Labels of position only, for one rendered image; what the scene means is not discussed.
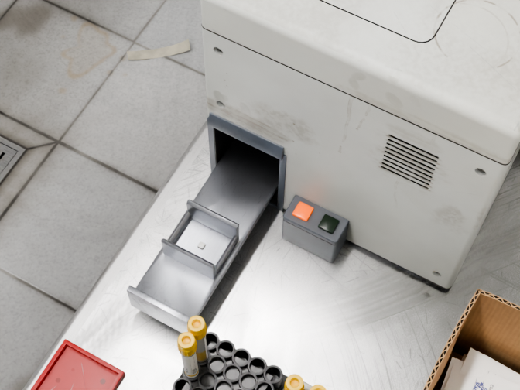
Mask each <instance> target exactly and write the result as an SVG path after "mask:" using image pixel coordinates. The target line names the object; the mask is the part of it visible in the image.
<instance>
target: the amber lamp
mask: <svg viewBox="0 0 520 390"><path fill-rule="evenodd" d="M312 212H313V207H311V206H309V205H307V204H304V203H302V202H299V203H298V205H297V206H296V209H295V210H294V211H293V213H292V215H293V216H295V217H298V218H300V219H302V220H304V221H307V220H308V219H309V217H310V215H311V214H312Z"/></svg>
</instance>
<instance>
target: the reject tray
mask: <svg viewBox="0 0 520 390"><path fill-rule="evenodd" d="M124 376H125V372H124V371H122V370H121V369H119V368H116V367H115V366H114V365H112V364H109V363H108V362H106V361H104V360H102V359H101V358H99V357H97V356H95V355H94V354H92V353H90V352H88V351H86V350H85V349H83V348H81V347H79V346H77V345H76V344H74V343H72V342H70V341H68V340H67V339H65V340H64V341H63V343H62V344H61V345H60V347H59V348H58V350H57V351H56V353H55V354H54V356H53V357H52V359H51V360H50V362H49V363H48V365H47V366H46V367H45V369H44V370H43V372H42V374H41V375H40V376H39V378H38V379H37V381H36V383H35V384H34V385H33V387H32V388H31V389H30V390H116V388H117V387H118V385H119V384H120V382H121V380H122V379H123V378H124Z"/></svg>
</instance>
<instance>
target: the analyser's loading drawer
mask: <svg viewBox="0 0 520 390"><path fill-rule="evenodd" d="M278 188H279V159H277V158H276V157H274V156H271V155H269V154H267V153H265V152H263V151H261V150H259V149H257V148H255V147H253V146H251V145H248V144H246V143H244V142H242V141H240V140H238V139H236V138H234V140H233V141H232V143H231V144H230V145H229V147H228V148H227V150H226V152H225V153H224V154H223V156H222V157H221V159H220V161H219V162H218V164H217V165H216V166H215V168H214V170H213V171H212V173H211V174H210V175H209V177H208V178H207V181H206V182H205V184H204V185H203V186H202V188H201V189H200V191H199V193H198V194H197V195H196V197H195V198H194V200H190V199H189V200H188V201H187V202H186V206H187V210H186V212H185V214H184V215H183V216H182V218H181V219H180V222H179V223H178V225H177V226H176V227H175V229H174V230H173V232H172V234H171V235H170V236H169V238H168V239H167V240H166V239H165V238H163V239H162V240H161V242H162V248H161V250H160V251H159V253H158V255H157V256H156V257H155V259H154V260H153V262H152V264H151V265H150V266H149V268H148V270H147V271H146V273H145V274H144V276H143V277H142V279H141V280H140V282H139V284H138V285H137V286H136V287H133V286H131V285H129V287H128V288H127V289H126V290H127V293H128V298H129V300H130V303H131V306H133V307H135V308H136V309H138V310H141V311H142V312H143V313H146V314H148V315H150V316H152V317H153V318H155V319H157V320H159V321H161V322H163V323H164V324H166V325H168V326H170V327H172V328H173V329H175V330H178V331H179V332H181V333H183V332H188V331H187V325H188V321H189V319H190V318H191V317H192V316H199V315H200V313H201V312H202V310H203V309H204V307H205V306H206V304H207V302H208V300H209V299H210V297H211V296H212V294H213V292H214V290H215V289H216V288H217V286H218V284H219V283H220V281H221V280H222V278H223V276H224V274H225V273H226V271H227V270H228V268H229V267H230V265H231V263H232V262H233V260H234V258H235V257H236V255H237V253H238V252H239V250H240V249H241V247H242V245H243V244H244V243H245V241H246V239H247V237H248V236H249V234H250V233H251V231H252V229H253V227H254V226H255V225H256V223H257V221H258V219H259V218H260V217H261V215H262V213H263V211H264V210H265V208H266V207H267V205H268V204H269V201H270V200H271V199H272V197H273V195H274V194H275V192H276V191H277V189H278ZM200 242H203V243H204V244H206V246H205V247H204V249H203V250H202V249H200V248H198V247H197V246H198V245H199V243H200Z"/></svg>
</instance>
